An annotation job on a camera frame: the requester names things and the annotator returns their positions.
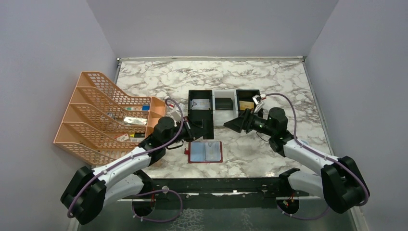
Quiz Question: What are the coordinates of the black card in bin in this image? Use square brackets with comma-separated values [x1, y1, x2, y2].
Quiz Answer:
[215, 98, 234, 110]

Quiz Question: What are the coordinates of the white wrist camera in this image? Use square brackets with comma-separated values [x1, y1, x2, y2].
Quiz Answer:
[252, 94, 266, 113]
[170, 103, 185, 121]

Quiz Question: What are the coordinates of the red card holder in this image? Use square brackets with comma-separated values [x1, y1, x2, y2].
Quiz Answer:
[184, 141, 223, 164]

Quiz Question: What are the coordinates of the silver card in bin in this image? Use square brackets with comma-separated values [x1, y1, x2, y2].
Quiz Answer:
[190, 99, 211, 110]

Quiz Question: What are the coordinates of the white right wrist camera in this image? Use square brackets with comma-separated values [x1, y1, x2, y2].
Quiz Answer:
[252, 94, 266, 113]

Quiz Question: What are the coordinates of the right black bin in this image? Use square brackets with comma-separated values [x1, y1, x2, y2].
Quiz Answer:
[236, 90, 260, 116]

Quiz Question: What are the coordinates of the yellow black marker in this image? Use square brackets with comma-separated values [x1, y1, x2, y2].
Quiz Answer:
[129, 133, 145, 138]

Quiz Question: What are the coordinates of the left black bin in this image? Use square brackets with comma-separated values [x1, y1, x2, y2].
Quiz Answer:
[188, 90, 214, 140]

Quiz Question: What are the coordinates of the orange plastic file organizer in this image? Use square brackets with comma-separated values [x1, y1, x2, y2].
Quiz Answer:
[53, 71, 166, 166]

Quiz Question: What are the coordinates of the black mounting rail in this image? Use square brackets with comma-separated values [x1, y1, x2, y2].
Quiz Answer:
[127, 177, 308, 210]

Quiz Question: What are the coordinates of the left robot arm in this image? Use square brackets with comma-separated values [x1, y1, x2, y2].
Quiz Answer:
[60, 116, 213, 224]

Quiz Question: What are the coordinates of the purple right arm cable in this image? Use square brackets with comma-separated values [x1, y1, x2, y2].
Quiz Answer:
[261, 93, 370, 221]

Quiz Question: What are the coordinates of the blue item in organizer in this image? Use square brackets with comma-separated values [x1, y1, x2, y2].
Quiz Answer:
[141, 105, 150, 111]

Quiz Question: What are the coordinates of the gold card in bin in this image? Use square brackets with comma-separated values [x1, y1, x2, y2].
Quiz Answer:
[239, 101, 255, 111]

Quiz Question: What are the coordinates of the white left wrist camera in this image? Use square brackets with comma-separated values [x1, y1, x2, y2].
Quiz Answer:
[170, 103, 185, 121]

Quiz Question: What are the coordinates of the black bin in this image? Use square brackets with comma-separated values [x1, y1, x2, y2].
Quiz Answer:
[188, 90, 214, 140]
[236, 90, 260, 116]

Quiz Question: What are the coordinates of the white middle bin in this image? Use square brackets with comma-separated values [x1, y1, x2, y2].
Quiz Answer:
[212, 90, 239, 127]

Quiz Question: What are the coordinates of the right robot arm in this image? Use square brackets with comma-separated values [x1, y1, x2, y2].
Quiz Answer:
[224, 107, 370, 214]

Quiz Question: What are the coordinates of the silver foil packet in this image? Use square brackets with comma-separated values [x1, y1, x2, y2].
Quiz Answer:
[123, 116, 147, 126]

